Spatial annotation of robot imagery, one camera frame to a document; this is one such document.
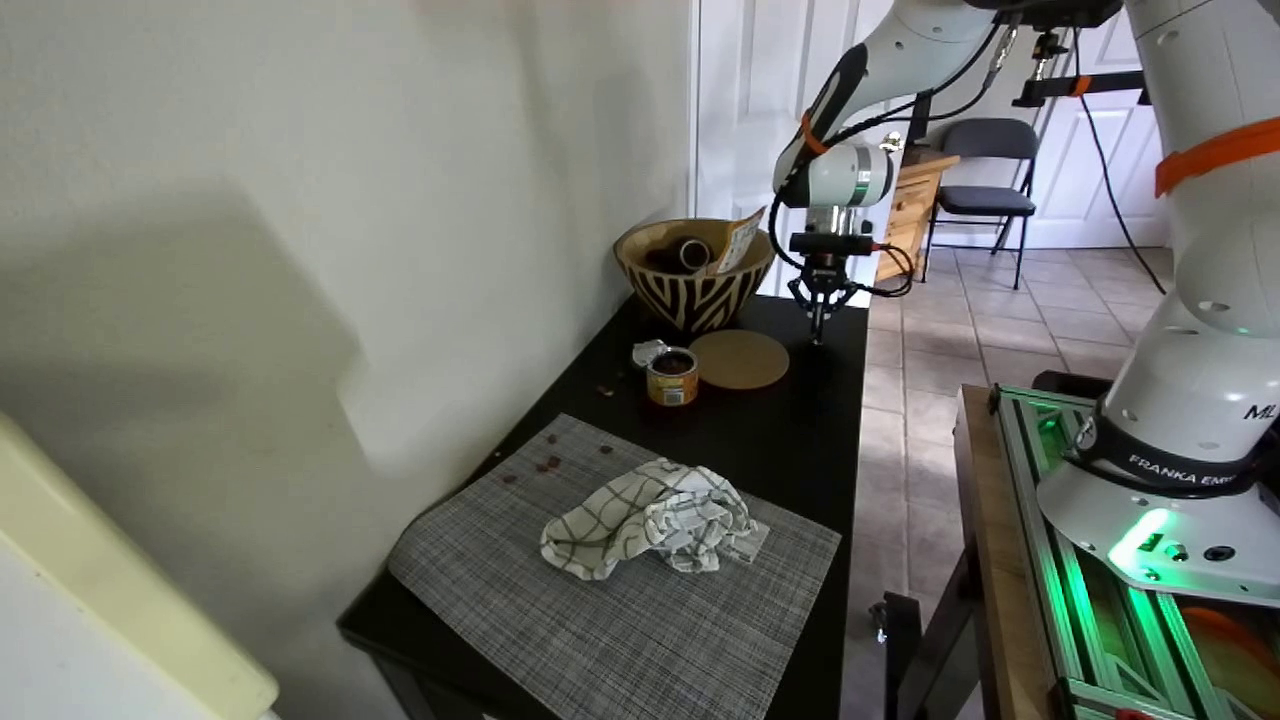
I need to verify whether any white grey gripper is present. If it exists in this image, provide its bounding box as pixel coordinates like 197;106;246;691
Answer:
782;135;895;321

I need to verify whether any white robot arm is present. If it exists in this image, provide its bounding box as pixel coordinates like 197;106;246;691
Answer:
772;0;1280;606

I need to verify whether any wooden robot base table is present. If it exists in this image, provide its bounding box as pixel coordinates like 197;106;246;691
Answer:
879;387;1280;720

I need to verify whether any small open tin can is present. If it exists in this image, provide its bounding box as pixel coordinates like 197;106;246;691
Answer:
649;347;702;407

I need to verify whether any can lid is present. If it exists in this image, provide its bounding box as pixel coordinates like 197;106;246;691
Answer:
631;340;672;367

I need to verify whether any paper packet in bowl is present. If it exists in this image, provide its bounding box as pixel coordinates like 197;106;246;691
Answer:
713;210;765;278

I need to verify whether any round cork coaster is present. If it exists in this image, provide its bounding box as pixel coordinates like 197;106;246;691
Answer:
693;330;787;394

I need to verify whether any zebra pattern wooden bowl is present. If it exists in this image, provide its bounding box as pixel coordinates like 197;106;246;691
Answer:
611;221;778;336

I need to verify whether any dark round object in bowl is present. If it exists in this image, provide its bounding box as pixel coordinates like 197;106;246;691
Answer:
672;236;717;273

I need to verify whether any black side table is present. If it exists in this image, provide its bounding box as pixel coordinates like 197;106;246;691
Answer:
342;301;866;720

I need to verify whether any black folding chair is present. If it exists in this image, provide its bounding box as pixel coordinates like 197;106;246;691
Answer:
929;117;1040;249

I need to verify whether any white checked dish cloth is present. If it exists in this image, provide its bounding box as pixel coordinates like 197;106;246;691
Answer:
540;460;767;585

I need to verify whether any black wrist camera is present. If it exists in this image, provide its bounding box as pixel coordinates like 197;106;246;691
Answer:
787;233;877;255

